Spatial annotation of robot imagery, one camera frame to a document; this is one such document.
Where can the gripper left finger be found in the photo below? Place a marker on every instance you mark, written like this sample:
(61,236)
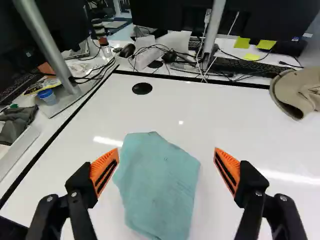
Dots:
(80,180)

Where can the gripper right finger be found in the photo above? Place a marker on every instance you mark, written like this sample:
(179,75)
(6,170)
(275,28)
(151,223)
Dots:
(252,180)

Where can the green towel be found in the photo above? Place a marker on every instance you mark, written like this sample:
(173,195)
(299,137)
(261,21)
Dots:
(157,180)

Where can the grey cloth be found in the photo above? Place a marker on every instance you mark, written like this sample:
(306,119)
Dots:
(15,122)

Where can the white table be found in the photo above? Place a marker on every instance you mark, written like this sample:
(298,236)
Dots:
(200,110)

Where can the blue lidded cup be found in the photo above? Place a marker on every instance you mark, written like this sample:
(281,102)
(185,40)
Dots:
(47,97)

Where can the beige cloth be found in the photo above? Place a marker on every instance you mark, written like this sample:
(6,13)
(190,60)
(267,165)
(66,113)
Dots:
(290,95)

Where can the yellow printed packet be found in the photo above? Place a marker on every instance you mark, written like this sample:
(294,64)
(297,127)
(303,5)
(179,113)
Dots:
(42,86)

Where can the black keyboard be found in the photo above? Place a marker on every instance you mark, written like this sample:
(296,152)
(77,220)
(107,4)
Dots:
(247,67)

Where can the yellow sticky note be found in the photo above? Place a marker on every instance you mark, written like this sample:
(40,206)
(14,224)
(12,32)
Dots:
(242,42)
(251,56)
(265,44)

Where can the silver monitor stand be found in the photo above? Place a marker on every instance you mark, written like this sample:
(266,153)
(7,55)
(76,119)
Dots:
(212,30)
(50,50)

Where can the black computer mouse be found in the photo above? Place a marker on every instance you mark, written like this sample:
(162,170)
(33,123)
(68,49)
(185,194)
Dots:
(127,49)

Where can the white box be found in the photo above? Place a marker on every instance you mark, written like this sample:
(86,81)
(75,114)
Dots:
(145,53)

